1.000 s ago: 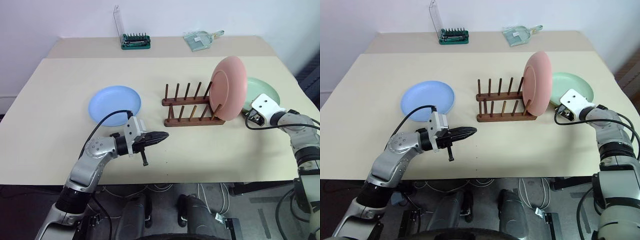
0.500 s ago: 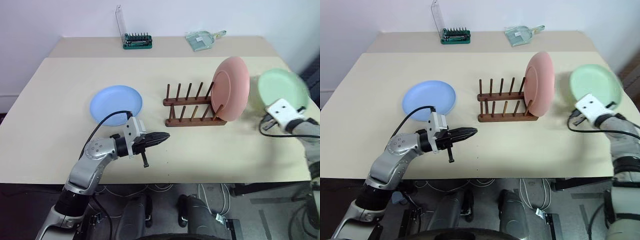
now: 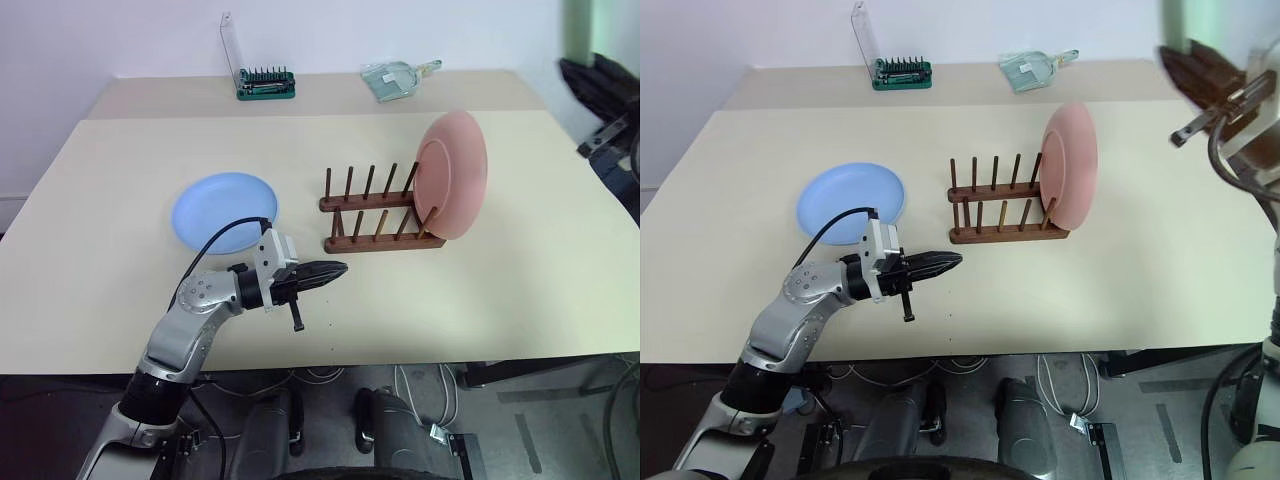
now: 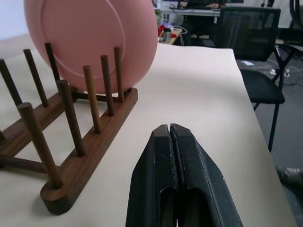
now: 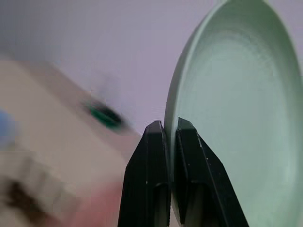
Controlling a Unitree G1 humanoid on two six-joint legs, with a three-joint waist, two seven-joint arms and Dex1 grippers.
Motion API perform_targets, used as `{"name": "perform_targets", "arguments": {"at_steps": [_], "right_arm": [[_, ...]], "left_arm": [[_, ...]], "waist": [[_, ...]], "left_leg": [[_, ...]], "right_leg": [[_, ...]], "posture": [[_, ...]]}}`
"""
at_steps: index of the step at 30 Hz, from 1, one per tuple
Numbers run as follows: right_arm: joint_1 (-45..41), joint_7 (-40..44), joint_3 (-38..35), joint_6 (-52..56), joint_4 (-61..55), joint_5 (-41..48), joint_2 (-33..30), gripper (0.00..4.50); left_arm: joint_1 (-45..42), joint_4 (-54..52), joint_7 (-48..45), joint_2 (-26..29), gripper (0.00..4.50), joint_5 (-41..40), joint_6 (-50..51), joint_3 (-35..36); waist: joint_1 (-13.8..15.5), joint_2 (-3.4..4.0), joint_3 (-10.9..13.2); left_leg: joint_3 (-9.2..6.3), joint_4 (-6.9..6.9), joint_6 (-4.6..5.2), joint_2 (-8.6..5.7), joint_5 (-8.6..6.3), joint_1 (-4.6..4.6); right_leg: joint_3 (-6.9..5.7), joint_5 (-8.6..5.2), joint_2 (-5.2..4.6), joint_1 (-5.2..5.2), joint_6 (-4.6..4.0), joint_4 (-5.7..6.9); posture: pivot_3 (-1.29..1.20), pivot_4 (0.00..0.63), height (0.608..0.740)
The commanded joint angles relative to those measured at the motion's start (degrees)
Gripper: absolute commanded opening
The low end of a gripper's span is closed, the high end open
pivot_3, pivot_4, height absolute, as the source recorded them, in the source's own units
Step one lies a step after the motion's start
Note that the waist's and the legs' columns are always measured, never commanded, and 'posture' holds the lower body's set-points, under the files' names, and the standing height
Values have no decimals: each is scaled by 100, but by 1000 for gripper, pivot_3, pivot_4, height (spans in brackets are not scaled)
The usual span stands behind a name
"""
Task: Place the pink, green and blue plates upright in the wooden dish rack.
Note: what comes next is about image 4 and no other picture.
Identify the metal cup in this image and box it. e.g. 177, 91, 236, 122
162, 27, 172, 42

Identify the wooden dish rack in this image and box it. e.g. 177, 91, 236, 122
0, 42, 139, 216

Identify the white power strip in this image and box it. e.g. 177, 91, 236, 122
269, 68, 291, 78

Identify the black chair with metal legs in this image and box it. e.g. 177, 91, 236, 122
238, 44, 303, 152

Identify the pink plate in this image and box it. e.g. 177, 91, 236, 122
23, 0, 159, 94

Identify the white office desk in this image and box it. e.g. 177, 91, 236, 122
154, 5, 221, 24

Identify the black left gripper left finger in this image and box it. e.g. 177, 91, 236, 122
125, 124, 178, 227

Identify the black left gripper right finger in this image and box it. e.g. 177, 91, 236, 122
169, 123, 244, 227

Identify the black mesh office chair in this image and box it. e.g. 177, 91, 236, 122
214, 5, 282, 62

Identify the low wooden side table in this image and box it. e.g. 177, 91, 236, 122
158, 28, 183, 45

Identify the white cable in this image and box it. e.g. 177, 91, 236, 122
174, 23, 190, 47

